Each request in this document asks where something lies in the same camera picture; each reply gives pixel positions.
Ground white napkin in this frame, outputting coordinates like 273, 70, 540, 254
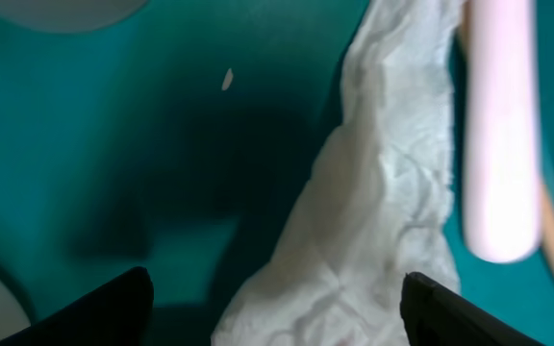
212, 0, 462, 346

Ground white bowl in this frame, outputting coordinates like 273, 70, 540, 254
0, 0, 149, 34

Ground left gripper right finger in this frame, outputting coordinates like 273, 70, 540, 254
399, 272, 541, 346

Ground white plastic fork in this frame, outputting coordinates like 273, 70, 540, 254
463, 0, 541, 263

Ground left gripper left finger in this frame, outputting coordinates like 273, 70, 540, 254
0, 266, 154, 346

